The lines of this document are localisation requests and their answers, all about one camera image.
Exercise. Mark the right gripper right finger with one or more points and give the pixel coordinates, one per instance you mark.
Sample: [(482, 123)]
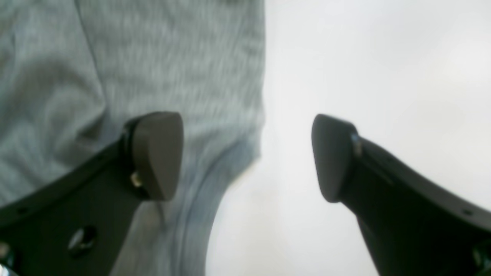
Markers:
[(411, 226)]

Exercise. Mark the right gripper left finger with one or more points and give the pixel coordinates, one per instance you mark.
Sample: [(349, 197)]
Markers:
[(77, 225)]

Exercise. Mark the grey T-shirt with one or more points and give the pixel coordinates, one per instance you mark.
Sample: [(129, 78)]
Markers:
[(74, 71)]

